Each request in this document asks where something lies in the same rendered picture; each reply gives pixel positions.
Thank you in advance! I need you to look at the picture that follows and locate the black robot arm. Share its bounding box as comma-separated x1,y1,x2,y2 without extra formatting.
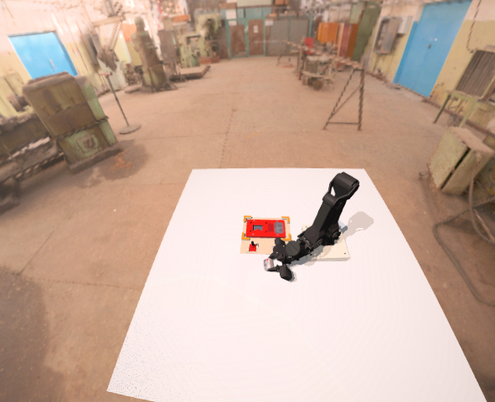
273,172,359,261

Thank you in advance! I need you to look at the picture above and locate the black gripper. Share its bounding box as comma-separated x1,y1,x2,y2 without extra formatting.
268,239,299,281

